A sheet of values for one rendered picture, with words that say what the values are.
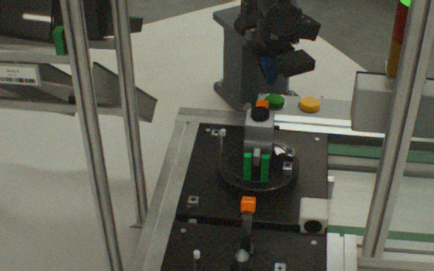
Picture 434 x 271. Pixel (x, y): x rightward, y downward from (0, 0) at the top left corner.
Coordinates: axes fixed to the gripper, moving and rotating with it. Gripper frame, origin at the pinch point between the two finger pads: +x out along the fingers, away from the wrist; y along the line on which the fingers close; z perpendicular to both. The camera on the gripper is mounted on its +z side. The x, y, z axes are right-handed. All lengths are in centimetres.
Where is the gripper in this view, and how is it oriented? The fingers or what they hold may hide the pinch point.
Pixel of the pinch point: (271, 68)
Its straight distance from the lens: 112.1
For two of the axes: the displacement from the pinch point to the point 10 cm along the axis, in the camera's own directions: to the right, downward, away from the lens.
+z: 9.0, -2.7, 3.5
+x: 0.0, 7.8, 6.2
